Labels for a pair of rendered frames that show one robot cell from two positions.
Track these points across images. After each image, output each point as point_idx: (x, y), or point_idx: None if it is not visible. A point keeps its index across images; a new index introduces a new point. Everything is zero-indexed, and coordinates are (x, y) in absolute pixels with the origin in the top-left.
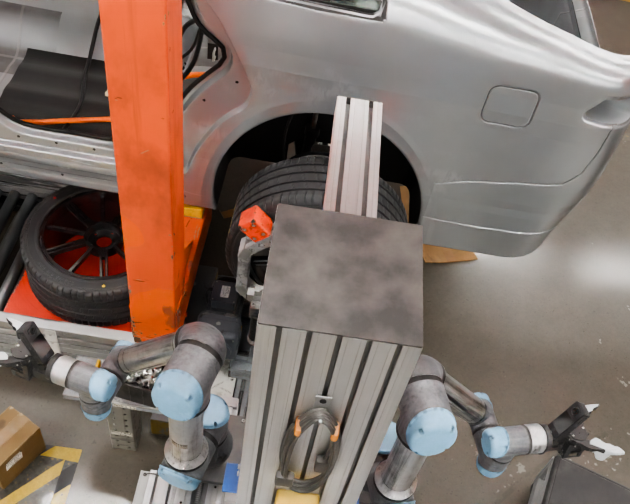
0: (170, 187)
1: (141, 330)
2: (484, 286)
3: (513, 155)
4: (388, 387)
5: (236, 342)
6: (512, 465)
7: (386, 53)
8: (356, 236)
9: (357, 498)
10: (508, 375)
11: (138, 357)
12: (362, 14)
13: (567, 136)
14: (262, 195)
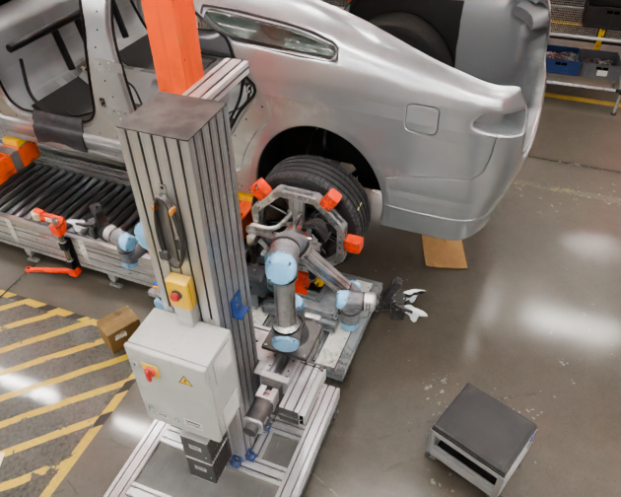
0: None
1: None
2: (467, 286)
3: (432, 156)
4: (185, 175)
5: (263, 283)
6: (450, 400)
7: (340, 83)
8: (188, 104)
9: (212, 282)
10: (466, 343)
11: None
12: (324, 58)
13: (464, 141)
14: (269, 175)
